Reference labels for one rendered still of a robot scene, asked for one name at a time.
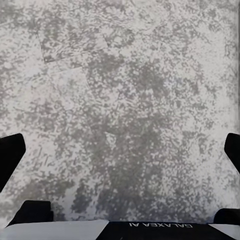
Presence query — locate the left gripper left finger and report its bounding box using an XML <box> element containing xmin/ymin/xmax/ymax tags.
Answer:
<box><xmin>0</xmin><ymin>133</ymin><xmax>26</xmax><ymax>193</ymax></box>

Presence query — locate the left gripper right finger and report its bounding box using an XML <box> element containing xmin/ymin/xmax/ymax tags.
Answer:
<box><xmin>224</xmin><ymin>133</ymin><xmax>240</xmax><ymax>173</ymax></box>

